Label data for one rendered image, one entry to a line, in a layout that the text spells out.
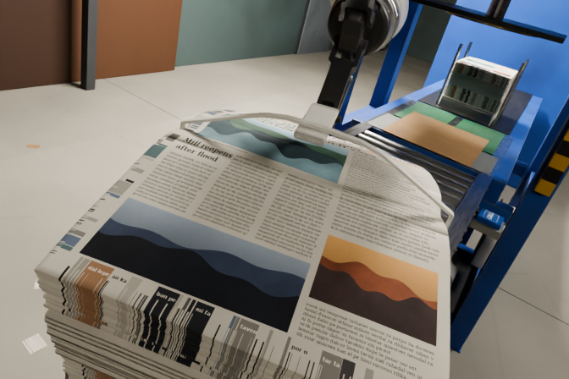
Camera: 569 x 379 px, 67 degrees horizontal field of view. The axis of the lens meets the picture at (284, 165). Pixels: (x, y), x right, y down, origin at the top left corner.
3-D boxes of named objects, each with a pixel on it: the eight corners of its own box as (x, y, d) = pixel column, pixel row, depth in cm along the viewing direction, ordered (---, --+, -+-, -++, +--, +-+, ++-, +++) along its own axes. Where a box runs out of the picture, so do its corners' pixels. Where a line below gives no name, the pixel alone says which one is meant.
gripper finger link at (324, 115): (312, 101, 46) (312, 107, 47) (294, 131, 41) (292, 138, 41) (339, 109, 46) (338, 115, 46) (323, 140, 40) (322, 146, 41)
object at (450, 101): (490, 126, 223) (513, 79, 211) (435, 106, 235) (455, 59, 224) (499, 114, 253) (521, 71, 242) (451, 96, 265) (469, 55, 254)
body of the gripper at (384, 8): (400, -7, 52) (394, 2, 44) (380, 60, 57) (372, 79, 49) (341, -20, 54) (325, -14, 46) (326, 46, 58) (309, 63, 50)
